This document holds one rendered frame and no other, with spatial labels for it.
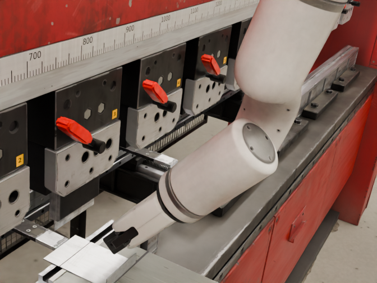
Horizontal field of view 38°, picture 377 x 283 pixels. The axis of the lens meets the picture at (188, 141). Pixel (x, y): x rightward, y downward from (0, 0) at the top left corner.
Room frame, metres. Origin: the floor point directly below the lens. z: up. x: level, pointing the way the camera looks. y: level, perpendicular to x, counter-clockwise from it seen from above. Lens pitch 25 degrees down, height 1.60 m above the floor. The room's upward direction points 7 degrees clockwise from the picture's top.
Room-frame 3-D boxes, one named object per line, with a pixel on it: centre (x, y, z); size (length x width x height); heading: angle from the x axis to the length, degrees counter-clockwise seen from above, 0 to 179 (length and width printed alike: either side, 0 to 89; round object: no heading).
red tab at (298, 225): (1.62, -0.41, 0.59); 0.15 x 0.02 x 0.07; 155
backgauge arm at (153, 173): (1.47, 0.26, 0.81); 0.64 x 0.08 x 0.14; 65
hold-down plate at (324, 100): (2.01, -0.49, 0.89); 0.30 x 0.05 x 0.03; 155
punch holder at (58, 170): (0.74, 0.18, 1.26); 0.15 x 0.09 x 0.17; 155
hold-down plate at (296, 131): (1.65, -0.31, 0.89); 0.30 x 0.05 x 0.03; 155
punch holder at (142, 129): (0.92, 0.09, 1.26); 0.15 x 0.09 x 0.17; 155
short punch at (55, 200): (0.76, 0.17, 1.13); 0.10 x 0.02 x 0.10; 155
